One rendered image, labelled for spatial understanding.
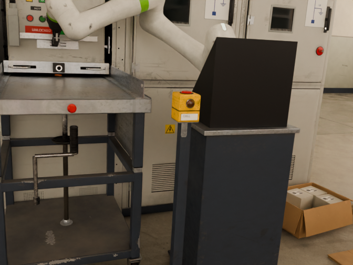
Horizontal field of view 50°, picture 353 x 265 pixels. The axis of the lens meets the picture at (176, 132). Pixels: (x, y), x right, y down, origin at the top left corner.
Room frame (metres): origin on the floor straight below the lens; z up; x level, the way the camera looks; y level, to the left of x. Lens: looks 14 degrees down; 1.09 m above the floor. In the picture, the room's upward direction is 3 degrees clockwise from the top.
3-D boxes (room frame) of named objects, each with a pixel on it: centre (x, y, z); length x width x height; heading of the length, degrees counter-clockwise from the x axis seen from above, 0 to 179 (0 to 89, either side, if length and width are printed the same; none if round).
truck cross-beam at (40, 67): (2.08, 0.66, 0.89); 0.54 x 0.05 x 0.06; 111
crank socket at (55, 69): (2.04, 0.64, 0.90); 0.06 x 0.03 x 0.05; 111
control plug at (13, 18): (1.93, 0.82, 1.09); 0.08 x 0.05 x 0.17; 21
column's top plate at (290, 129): (1.64, -0.26, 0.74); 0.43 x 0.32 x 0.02; 109
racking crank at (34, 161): (1.35, 0.45, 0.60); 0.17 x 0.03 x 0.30; 111
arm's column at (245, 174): (1.64, -0.26, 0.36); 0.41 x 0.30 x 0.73; 109
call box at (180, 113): (1.35, -0.03, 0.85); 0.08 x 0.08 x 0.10; 21
